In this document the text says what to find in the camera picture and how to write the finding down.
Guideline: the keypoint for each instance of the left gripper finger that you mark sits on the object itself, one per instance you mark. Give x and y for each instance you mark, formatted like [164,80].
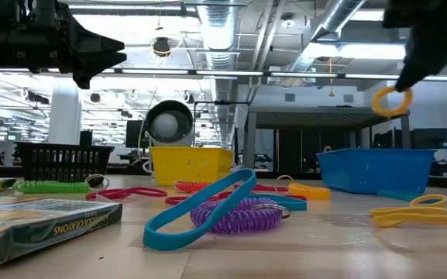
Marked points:
[87,38]
[91,64]

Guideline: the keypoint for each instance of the wide teal rubber band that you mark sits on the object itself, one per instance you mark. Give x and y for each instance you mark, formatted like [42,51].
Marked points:
[393,195]
[293,203]
[176,242]

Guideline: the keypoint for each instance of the yellow rubber band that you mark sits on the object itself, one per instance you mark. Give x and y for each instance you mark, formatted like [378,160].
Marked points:
[401,221]
[428,196]

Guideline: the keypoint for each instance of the red rubber band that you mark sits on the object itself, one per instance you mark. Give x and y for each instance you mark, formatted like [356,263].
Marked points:
[269,189]
[164,192]
[176,200]

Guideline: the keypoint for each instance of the bright ceiling light panel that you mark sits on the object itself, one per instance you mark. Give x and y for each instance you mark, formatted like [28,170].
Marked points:
[362,51]

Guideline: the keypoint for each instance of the white building column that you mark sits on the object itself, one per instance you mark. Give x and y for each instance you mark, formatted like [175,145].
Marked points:
[65,116]

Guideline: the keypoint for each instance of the dark computer monitor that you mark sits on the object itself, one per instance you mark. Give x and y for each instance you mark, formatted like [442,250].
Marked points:
[434,138]
[134,133]

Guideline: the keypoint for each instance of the black plastic basket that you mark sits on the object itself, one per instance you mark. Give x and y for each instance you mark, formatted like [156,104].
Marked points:
[64,146]

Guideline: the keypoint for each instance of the white cylinder spot lamp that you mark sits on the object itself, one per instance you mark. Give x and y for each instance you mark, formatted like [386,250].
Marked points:
[169,124]

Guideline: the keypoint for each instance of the grey perforated metal shelf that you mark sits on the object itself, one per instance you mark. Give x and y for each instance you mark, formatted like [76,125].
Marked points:
[324,116]

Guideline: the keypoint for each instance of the blue plastic basket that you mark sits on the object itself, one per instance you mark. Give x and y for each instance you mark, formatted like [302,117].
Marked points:
[374,170]

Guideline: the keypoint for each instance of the long ceiling strip light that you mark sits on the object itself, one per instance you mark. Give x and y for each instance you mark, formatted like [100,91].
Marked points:
[227,73]

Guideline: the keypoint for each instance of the yellow plastic basket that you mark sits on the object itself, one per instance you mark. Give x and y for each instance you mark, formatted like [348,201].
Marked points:
[192,166]

